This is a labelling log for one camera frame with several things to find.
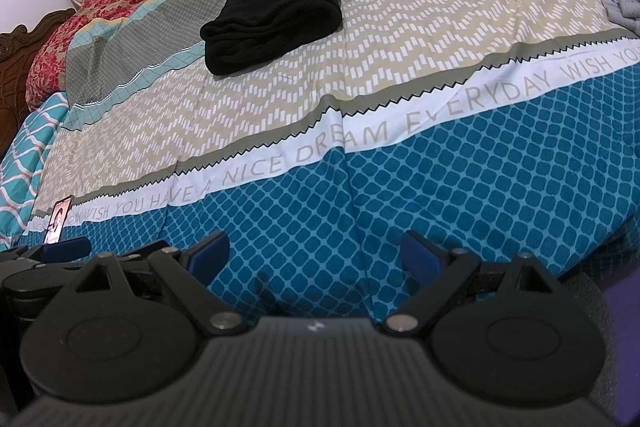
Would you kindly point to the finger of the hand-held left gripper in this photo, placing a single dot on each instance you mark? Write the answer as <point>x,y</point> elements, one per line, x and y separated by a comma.
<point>65,250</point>

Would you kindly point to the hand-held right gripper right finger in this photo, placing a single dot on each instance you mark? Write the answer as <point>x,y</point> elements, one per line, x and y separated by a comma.
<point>421,253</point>

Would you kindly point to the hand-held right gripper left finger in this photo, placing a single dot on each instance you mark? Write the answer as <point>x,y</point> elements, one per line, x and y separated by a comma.
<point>210,253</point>

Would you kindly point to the black pants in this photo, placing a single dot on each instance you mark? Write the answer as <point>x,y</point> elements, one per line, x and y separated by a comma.
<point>280,14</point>

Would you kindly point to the smartphone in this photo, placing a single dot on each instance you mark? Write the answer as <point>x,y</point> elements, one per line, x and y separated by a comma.
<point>59,219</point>

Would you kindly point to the teal wavy striped pillow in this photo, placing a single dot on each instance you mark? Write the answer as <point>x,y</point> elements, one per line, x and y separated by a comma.
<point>25,167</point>

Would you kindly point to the patterned teal beige bedsheet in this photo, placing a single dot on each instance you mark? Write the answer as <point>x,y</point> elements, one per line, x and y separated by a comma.
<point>400,107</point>

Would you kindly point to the carved wooden headboard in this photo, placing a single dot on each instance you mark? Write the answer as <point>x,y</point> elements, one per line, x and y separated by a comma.
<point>20,57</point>

